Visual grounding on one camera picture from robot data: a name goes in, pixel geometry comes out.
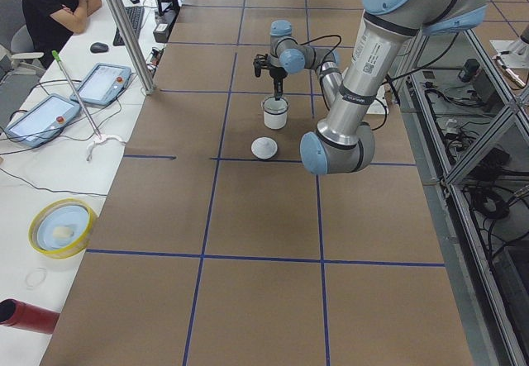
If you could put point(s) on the red cylinder bottle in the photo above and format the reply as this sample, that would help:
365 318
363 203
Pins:
24 316

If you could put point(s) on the black computer box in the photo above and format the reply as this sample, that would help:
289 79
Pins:
164 25

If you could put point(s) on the black computer mouse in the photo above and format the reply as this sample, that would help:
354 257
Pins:
98 48

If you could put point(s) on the far blue teach pendant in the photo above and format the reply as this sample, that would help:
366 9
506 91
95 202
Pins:
103 84

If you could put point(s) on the aluminium frame post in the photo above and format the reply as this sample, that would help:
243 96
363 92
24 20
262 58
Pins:
123 24

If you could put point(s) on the white enamel mug blue rim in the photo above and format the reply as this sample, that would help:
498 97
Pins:
275 122

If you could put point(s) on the aluminium side frame rack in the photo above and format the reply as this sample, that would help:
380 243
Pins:
466 101

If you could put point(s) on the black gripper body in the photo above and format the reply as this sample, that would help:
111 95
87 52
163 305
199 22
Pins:
277 75

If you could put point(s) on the near blue teach pendant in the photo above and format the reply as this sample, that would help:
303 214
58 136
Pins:
43 122

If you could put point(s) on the clear plastic funnel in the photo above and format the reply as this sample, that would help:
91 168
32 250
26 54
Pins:
275 106

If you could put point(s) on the metal stick green tip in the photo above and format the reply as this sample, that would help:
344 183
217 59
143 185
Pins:
92 123

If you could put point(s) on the grey office chair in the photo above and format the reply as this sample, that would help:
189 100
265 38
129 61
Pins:
17 43

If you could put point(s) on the seated person black shirt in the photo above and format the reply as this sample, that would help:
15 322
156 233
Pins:
51 23

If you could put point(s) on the white curved plastic piece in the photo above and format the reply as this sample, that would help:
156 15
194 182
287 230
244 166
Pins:
100 140

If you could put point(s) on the blue teach pendant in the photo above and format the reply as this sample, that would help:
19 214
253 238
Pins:
43 122
103 84

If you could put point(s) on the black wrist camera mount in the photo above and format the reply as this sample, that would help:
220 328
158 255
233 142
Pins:
260 63

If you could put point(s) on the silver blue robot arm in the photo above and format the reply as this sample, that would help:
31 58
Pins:
342 141

